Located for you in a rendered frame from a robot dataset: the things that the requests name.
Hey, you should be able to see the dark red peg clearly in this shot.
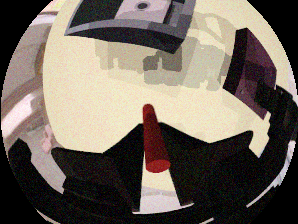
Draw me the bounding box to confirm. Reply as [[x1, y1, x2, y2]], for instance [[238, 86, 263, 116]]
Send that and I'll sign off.
[[142, 103, 170, 173]]

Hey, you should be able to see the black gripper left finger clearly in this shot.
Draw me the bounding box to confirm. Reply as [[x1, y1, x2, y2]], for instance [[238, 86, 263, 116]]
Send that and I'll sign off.
[[51, 123, 145, 212]]

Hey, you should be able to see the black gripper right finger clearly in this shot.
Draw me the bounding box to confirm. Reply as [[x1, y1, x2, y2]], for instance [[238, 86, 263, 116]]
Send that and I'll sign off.
[[158, 121, 254, 206]]

